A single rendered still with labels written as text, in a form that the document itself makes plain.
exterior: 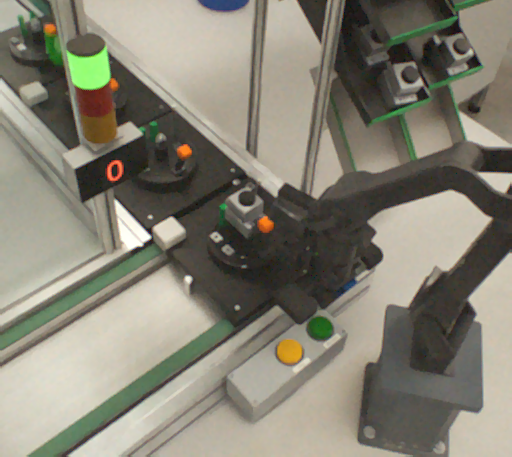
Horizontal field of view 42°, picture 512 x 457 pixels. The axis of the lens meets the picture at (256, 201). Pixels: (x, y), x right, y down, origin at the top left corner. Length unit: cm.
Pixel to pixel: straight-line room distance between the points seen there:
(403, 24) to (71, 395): 78
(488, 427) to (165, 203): 69
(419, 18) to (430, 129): 36
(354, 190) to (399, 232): 60
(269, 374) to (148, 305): 26
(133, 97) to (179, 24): 47
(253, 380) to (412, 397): 25
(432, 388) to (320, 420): 24
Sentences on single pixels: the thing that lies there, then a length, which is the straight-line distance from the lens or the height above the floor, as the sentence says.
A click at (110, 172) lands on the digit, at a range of 103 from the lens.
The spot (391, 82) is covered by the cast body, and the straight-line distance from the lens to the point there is 116.
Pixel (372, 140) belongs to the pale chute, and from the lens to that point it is 131.
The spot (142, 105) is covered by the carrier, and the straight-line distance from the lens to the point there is 151.
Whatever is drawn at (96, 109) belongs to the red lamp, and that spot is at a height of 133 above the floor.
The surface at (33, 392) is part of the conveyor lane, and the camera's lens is 117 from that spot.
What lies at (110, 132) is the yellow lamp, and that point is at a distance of 99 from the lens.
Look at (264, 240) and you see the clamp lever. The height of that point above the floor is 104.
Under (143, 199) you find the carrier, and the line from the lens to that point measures 131.
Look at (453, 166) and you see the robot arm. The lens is 76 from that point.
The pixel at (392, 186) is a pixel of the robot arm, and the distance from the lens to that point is 82.
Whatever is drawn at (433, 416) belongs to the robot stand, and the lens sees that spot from 108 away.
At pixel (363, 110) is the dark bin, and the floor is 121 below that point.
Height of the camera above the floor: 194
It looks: 48 degrees down
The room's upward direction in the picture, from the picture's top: 4 degrees clockwise
